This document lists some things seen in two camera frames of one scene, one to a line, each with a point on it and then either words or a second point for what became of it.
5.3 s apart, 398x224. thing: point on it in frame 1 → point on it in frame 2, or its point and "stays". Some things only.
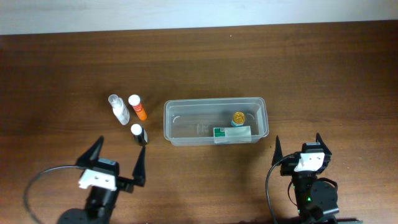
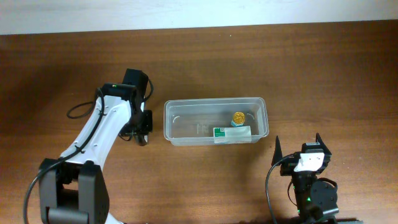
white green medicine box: (234, 135) stays
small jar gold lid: (238, 119) stays
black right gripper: (288, 165) stays
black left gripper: (138, 173) → (147, 127)
